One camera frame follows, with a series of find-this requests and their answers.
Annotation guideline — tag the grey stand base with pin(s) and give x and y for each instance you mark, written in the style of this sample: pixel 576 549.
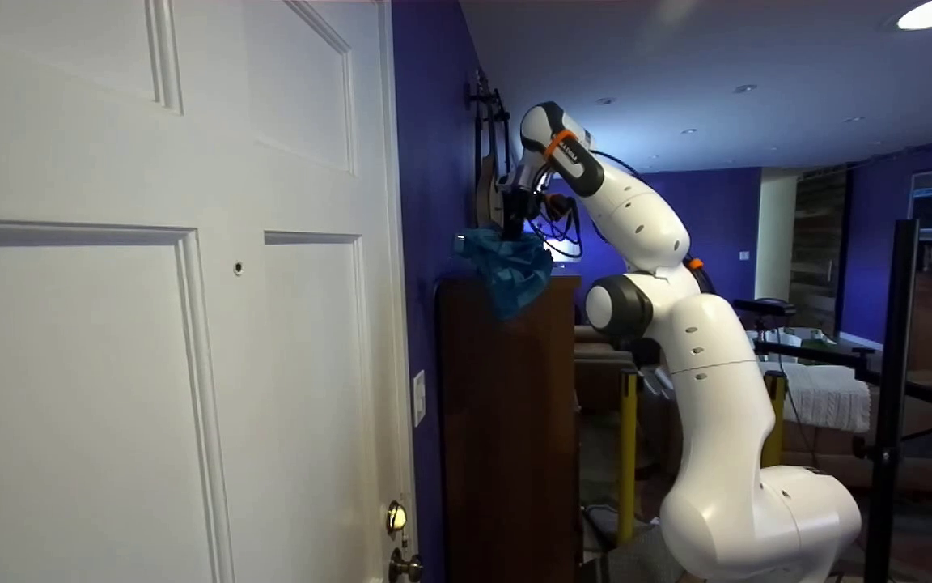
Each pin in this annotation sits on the grey stand base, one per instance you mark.
pixel 622 556

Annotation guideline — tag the small brass deadbolt knob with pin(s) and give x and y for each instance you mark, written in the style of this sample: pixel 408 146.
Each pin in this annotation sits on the small brass deadbolt knob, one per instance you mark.
pixel 396 519

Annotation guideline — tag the white panel door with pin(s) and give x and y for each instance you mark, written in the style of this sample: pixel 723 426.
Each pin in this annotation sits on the white panel door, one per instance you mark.
pixel 79 376

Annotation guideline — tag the brown wooden cabinet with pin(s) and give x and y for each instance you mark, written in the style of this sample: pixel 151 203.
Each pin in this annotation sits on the brown wooden cabinet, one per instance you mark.
pixel 500 453

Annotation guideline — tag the white light switch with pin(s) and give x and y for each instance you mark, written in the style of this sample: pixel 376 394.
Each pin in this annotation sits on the white light switch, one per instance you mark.
pixel 418 397

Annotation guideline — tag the white covered table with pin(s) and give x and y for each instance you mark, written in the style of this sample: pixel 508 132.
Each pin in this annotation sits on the white covered table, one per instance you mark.
pixel 833 397

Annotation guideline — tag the black stand pole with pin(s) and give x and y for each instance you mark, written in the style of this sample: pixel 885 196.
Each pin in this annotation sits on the black stand pole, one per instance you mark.
pixel 888 433

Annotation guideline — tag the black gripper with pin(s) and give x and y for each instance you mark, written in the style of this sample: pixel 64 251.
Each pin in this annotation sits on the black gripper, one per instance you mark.
pixel 520 215

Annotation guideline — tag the dark wooden wall panel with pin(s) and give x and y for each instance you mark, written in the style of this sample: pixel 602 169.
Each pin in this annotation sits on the dark wooden wall panel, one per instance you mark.
pixel 823 247

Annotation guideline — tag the black metal wall ornament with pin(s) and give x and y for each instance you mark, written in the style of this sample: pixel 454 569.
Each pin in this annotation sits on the black metal wall ornament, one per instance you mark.
pixel 482 140

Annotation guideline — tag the round brass door knob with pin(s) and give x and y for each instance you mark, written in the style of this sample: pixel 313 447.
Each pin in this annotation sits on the round brass door knob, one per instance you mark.
pixel 402 563

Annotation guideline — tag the short yellow pole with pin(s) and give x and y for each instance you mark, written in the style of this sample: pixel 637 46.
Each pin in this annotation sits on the short yellow pole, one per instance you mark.
pixel 776 426

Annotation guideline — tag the blue fabric bag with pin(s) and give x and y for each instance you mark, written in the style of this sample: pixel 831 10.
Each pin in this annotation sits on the blue fabric bag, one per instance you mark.
pixel 508 269

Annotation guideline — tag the tall yellow pole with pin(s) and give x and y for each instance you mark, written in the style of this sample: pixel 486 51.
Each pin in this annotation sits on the tall yellow pole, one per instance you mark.
pixel 630 465

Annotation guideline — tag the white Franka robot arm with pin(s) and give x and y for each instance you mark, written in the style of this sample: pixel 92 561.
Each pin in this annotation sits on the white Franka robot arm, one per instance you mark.
pixel 703 376

